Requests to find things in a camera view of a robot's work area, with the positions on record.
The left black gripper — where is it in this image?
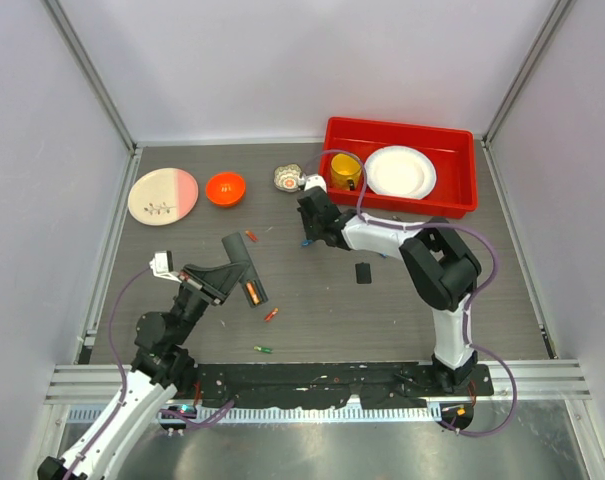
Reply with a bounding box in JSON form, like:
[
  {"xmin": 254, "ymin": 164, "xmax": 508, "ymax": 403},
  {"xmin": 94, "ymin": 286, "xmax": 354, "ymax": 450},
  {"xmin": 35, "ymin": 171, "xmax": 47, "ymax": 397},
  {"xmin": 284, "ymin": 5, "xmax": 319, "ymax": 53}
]
[{"xmin": 171, "ymin": 259, "xmax": 249, "ymax": 344}]

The black remote control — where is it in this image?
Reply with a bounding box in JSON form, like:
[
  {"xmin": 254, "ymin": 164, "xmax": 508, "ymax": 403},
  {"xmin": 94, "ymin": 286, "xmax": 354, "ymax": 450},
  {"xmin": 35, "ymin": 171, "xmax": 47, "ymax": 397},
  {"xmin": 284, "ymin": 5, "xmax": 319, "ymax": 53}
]
[{"xmin": 222, "ymin": 232, "xmax": 268, "ymax": 308}]

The black battery cover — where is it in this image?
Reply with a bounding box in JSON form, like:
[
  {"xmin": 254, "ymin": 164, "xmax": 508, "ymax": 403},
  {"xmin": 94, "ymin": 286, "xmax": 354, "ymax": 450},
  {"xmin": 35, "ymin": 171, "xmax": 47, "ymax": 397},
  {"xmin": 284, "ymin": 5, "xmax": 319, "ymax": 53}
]
[{"xmin": 355, "ymin": 262, "xmax": 372, "ymax": 285}]

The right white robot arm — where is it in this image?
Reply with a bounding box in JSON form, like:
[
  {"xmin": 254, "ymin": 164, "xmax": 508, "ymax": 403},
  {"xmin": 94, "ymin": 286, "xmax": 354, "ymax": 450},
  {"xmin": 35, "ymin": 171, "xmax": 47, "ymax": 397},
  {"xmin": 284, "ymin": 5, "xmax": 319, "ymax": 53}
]
[{"xmin": 298, "ymin": 187, "xmax": 482, "ymax": 395}]

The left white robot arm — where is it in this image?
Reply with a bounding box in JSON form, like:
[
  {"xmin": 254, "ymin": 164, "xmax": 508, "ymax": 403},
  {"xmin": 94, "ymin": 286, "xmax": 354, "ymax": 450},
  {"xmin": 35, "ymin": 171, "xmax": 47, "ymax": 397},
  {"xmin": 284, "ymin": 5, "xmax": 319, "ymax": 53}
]
[{"xmin": 37, "ymin": 251, "xmax": 252, "ymax": 479}]

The yellow mug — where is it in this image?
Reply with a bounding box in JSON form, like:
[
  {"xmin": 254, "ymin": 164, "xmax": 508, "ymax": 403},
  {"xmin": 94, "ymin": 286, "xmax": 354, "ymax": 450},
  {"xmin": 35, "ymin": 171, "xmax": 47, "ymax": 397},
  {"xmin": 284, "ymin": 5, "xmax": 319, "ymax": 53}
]
[{"xmin": 330, "ymin": 153, "xmax": 362, "ymax": 191}]

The small floral bowl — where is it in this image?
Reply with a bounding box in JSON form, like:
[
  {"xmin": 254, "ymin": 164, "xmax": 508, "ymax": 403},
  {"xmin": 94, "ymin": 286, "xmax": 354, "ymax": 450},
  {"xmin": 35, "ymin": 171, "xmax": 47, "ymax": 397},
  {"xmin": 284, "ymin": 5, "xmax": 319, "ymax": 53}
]
[{"xmin": 273, "ymin": 163, "xmax": 306, "ymax": 193}]

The red orange battery centre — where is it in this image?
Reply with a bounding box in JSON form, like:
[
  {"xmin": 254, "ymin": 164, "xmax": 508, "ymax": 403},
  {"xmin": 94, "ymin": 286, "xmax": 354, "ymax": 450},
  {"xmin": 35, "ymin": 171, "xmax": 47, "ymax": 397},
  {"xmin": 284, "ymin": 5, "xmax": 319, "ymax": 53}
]
[{"xmin": 264, "ymin": 308, "xmax": 279, "ymax": 322}]

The white paper plate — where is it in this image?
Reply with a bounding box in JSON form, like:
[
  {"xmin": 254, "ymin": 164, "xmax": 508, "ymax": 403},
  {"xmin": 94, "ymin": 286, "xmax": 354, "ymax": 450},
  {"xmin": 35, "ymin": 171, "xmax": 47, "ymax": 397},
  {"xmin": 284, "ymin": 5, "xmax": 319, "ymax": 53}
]
[{"xmin": 364, "ymin": 146, "xmax": 437, "ymax": 200}]

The orange bowl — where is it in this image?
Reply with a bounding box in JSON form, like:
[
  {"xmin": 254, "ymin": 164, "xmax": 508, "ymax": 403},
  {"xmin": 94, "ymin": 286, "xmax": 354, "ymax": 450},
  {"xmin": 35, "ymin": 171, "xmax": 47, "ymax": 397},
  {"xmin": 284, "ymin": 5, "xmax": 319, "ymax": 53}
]
[{"xmin": 205, "ymin": 172, "xmax": 246, "ymax": 208}]

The pink and cream plate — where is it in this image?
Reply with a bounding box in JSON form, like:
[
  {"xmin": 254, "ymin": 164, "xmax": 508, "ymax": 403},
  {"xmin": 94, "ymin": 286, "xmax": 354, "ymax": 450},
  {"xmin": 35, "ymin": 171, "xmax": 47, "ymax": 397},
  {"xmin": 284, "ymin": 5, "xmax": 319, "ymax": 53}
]
[{"xmin": 127, "ymin": 168, "xmax": 199, "ymax": 227}]

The red plastic bin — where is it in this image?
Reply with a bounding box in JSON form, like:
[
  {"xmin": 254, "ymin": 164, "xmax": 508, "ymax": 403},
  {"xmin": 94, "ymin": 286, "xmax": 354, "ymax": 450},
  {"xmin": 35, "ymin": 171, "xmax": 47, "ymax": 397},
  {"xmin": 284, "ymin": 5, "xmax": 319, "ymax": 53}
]
[{"xmin": 318, "ymin": 117, "xmax": 478, "ymax": 219}]

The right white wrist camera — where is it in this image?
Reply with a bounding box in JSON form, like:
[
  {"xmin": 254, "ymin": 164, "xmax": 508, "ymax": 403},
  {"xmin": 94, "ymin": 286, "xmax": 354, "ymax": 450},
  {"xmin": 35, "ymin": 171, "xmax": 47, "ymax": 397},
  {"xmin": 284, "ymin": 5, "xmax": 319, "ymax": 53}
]
[{"xmin": 299, "ymin": 174, "xmax": 327, "ymax": 192}]

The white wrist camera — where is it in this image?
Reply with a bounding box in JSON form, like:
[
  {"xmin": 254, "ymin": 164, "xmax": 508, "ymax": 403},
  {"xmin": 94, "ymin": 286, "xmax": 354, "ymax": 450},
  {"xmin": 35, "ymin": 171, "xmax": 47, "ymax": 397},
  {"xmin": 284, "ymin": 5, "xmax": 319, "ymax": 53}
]
[
  {"xmin": 149, "ymin": 250, "xmax": 181, "ymax": 283},
  {"xmin": 299, "ymin": 174, "xmax": 327, "ymax": 192}
]

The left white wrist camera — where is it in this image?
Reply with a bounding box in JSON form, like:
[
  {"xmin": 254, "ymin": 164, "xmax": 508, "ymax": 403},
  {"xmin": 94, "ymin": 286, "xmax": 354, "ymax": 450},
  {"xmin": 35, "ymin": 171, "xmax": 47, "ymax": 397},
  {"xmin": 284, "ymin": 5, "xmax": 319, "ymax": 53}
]
[{"xmin": 149, "ymin": 250, "xmax": 181, "ymax": 283}]

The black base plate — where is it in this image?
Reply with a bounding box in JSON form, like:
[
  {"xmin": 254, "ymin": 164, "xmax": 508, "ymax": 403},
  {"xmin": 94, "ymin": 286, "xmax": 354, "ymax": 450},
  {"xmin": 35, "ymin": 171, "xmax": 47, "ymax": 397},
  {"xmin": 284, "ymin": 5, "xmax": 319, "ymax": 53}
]
[{"xmin": 176, "ymin": 362, "xmax": 494, "ymax": 410}]

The white slotted cable duct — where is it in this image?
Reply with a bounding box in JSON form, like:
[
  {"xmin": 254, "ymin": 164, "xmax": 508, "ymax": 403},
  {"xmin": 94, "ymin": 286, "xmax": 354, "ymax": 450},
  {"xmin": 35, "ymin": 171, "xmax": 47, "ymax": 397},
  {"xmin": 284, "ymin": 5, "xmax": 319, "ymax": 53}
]
[{"xmin": 66, "ymin": 404, "xmax": 442, "ymax": 425}]

